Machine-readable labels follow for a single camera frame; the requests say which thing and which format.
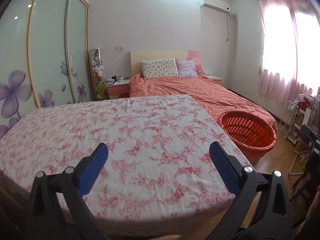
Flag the orange plastic basket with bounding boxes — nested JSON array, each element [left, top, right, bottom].
[[217, 111, 277, 165]]

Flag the floral pink white cloth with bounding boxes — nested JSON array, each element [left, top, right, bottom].
[[1, 95, 248, 235]]

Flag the coral pink duvet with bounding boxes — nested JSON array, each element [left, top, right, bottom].
[[129, 73, 278, 130]]

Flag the right side nightstand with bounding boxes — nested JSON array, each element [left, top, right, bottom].
[[207, 75, 222, 85]]

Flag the pink white nightstand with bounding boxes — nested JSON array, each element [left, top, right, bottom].
[[107, 80, 130, 99]]

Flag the pink curtain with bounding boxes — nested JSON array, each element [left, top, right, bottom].
[[256, 0, 319, 105]]

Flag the floral glass wardrobe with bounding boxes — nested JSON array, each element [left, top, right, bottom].
[[1, 0, 93, 135]]

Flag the plush toy display column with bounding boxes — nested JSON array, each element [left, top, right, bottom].
[[90, 48, 108, 100]]

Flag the striped pink pillow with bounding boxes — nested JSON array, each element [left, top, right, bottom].
[[176, 59, 198, 77]]

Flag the beige pink headboard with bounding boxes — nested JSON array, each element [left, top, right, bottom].
[[130, 49, 202, 76]]

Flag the floral white pillow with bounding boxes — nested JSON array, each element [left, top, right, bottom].
[[141, 59, 178, 79]]

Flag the white air conditioner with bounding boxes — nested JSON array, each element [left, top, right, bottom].
[[199, 0, 231, 14]]

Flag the white wire rack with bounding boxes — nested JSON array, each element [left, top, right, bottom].
[[279, 101, 305, 145]]

